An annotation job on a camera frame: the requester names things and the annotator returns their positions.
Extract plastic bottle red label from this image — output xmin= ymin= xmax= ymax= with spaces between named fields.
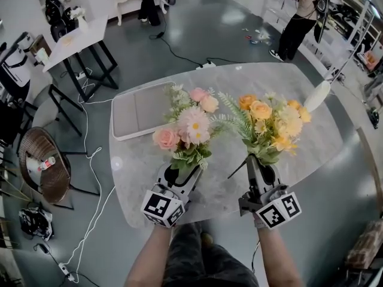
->
xmin=37 ymin=156 xmax=57 ymax=172

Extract white floor cable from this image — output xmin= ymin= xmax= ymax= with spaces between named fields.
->
xmin=61 ymin=67 xmax=117 ymax=280

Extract black and white backpack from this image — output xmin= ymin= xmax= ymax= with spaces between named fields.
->
xmin=18 ymin=206 xmax=54 ymax=241

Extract white table black legs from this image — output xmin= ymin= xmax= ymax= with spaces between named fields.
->
xmin=42 ymin=14 xmax=119 ymax=103

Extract white rectangular tray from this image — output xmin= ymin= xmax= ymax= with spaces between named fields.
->
xmin=110 ymin=81 xmax=180 ymax=142

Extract grey marble table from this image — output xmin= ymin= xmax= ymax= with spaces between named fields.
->
xmin=108 ymin=62 xmax=349 ymax=229

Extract person's right forearm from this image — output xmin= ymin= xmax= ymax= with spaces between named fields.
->
xmin=257 ymin=225 xmax=305 ymax=287

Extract pink flower bouquet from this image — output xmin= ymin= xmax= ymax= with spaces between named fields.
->
xmin=151 ymin=84 xmax=220 ymax=170

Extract thin gripper cable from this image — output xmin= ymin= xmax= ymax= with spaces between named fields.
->
xmin=251 ymin=240 xmax=260 ymax=273

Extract person's grey trousers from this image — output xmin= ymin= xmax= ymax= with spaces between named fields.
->
xmin=163 ymin=221 xmax=260 ymax=287

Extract white cup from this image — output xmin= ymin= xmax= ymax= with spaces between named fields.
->
xmin=35 ymin=48 xmax=48 ymax=65

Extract white and black machine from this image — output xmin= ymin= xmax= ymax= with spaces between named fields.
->
xmin=0 ymin=31 xmax=37 ymax=101

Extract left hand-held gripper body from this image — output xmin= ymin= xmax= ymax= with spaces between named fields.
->
xmin=140 ymin=184 xmax=193 ymax=228

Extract black office chair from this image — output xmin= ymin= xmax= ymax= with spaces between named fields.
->
xmin=0 ymin=99 xmax=26 ymax=148

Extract scattered floor litter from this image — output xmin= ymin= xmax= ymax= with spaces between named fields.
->
xmin=242 ymin=27 xmax=275 ymax=46

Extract black floor cable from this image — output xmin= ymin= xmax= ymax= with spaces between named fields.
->
xmin=32 ymin=243 xmax=99 ymax=287
xmin=148 ymin=31 xmax=240 ymax=69

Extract white metal shelving rack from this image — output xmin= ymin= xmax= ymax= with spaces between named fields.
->
xmin=323 ymin=0 xmax=383 ymax=80

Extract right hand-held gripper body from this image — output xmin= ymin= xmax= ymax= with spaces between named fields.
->
xmin=238 ymin=184 xmax=302 ymax=230

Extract brown wicker chair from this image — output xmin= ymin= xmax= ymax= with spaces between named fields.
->
xmin=18 ymin=126 xmax=101 ymax=210

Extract person's left forearm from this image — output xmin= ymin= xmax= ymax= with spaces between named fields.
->
xmin=124 ymin=224 xmax=174 ymax=287

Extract brown cardboard box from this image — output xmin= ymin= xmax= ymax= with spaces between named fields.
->
xmin=29 ymin=34 xmax=51 ymax=56

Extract pink upholstered chair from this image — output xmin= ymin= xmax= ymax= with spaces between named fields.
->
xmin=357 ymin=43 xmax=383 ymax=71

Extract yellow flower bouquet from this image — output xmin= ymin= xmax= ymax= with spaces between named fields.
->
xmin=209 ymin=91 xmax=312 ymax=179

